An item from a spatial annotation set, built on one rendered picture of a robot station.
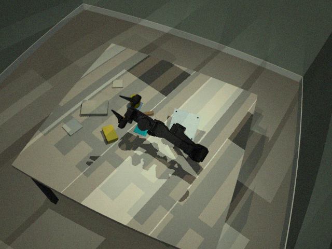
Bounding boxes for brown wooden bar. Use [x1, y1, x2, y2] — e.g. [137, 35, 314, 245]
[144, 111, 154, 116]

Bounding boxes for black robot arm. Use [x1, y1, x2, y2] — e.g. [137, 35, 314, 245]
[124, 107, 209, 163]

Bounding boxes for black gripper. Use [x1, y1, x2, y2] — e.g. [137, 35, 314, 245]
[112, 94, 144, 129]

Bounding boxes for olive yellow rectangular block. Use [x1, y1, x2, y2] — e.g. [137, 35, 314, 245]
[102, 124, 118, 144]

